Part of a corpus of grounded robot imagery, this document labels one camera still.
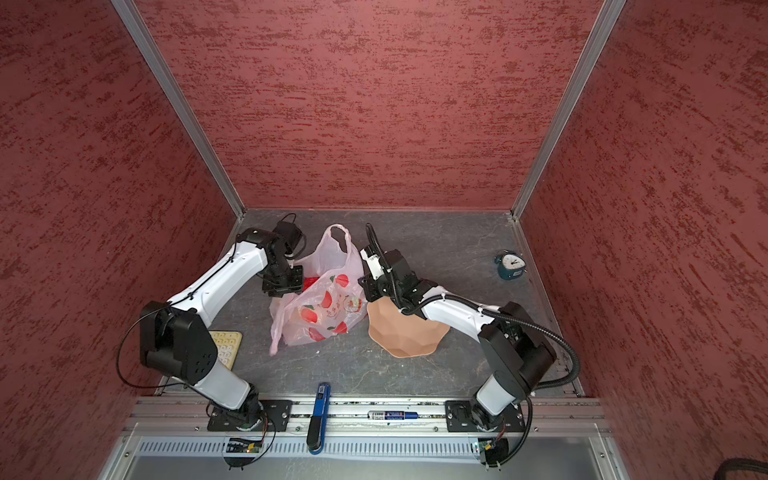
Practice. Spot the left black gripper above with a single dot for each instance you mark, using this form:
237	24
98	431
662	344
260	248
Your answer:
295	285

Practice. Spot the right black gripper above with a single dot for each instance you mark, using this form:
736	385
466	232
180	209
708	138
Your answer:
369	287

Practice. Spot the fake red orange fruit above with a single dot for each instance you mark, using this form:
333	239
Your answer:
309	282

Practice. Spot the pink scalloped plastic bowl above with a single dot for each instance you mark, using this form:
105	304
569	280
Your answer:
403	336

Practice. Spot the pink fruit-print plastic bag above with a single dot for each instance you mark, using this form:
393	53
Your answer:
333	305

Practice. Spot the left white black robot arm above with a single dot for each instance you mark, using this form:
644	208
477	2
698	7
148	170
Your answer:
175	338

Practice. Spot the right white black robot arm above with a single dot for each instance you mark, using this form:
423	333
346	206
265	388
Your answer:
523	356

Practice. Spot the yellow calculator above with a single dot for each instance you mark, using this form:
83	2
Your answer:
228	344

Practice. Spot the small teal alarm clock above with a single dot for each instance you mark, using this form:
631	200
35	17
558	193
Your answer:
510	265

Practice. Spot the blue marker pen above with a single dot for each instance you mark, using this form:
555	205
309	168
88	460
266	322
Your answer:
392	415

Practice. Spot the blue black handheld tool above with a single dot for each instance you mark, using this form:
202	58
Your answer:
315	439

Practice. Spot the left small circuit board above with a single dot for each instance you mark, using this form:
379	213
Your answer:
237	445

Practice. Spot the small circuit board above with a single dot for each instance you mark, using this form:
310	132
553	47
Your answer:
237	445
492	452

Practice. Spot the right small circuit board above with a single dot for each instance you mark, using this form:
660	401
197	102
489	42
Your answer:
492	452

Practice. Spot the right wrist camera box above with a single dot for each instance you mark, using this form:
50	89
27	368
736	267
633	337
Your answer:
389	263

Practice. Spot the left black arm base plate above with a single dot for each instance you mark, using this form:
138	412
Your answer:
252	416

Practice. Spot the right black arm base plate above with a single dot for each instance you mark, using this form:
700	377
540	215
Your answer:
467	416

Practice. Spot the aluminium front rail frame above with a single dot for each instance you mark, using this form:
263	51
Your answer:
175	426

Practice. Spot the left aluminium corner post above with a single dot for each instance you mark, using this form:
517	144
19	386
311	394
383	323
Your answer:
131	18

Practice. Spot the aluminium corner post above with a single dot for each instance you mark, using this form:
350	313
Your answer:
602	28
131	18

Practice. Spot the right aluminium corner post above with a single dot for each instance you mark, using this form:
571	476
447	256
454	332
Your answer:
602	28

